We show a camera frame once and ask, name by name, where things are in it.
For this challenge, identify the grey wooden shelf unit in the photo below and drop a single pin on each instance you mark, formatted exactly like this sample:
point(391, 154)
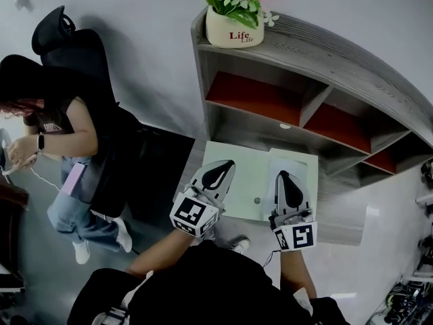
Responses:
point(304, 63)

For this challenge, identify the dark wooden table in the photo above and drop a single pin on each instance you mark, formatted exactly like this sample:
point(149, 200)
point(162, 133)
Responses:
point(11, 222)

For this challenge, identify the person's right white sneaker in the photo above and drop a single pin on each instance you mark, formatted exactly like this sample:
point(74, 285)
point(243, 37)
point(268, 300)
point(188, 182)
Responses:
point(241, 245)

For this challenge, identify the light green mat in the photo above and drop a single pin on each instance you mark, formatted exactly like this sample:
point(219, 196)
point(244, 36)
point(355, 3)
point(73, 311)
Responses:
point(243, 168)

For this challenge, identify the pink power bank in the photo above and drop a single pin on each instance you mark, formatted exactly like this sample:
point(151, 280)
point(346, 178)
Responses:
point(73, 178)

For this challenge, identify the person's left forearm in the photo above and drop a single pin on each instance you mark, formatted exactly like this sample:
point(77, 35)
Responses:
point(159, 256)

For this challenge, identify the pile of robot equipment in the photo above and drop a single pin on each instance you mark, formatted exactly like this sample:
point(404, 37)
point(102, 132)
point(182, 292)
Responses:
point(406, 298)

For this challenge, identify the black office chair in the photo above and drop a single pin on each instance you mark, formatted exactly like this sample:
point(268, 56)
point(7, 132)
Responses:
point(81, 53)

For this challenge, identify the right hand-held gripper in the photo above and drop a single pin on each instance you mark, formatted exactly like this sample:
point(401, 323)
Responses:
point(297, 235)

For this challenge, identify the person's black clothing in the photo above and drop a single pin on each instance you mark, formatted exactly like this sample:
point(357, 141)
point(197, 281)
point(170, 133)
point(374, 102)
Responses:
point(203, 289)

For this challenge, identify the white A4 paper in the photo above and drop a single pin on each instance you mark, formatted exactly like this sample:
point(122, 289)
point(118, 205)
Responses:
point(294, 165)

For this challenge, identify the person's left white sneaker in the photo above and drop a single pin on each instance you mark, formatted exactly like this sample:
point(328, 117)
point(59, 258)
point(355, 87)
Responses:
point(209, 233)

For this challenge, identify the person's right forearm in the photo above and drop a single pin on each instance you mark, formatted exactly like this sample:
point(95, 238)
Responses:
point(297, 273)

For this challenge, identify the cream pot with pink flowers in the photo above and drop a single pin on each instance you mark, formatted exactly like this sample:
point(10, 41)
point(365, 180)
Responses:
point(233, 29)

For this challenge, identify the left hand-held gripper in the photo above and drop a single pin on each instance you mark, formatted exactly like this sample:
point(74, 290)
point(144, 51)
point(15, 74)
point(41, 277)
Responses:
point(191, 215)

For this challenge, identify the person's white sneaker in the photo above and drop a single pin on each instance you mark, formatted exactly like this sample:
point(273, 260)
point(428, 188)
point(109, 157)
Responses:
point(209, 233)
point(241, 245)

